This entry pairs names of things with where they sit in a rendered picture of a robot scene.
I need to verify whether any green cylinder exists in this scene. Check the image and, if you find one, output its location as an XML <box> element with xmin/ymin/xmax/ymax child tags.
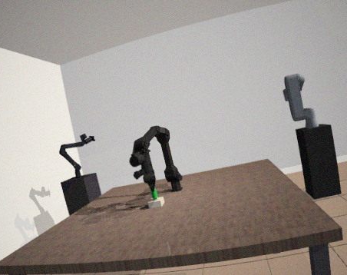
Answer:
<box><xmin>150</xmin><ymin>188</ymin><xmax>157</xmax><ymax>199</ymax></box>

